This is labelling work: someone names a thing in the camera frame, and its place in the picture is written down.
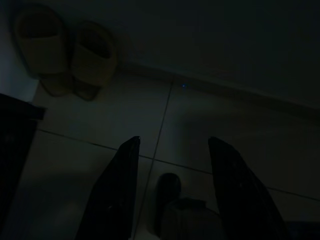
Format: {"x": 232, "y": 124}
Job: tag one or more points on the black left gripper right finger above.
{"x": 240, "y": 190}

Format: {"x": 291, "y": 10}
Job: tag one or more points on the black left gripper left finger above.
{"x": 117, "y": 190}

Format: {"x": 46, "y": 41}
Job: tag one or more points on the black furniture piece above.
{"x": 15, "y": 155}

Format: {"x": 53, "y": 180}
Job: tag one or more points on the yellow slipper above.
{"x": 93, "y": 60}
{"x": 41, "y": 47}

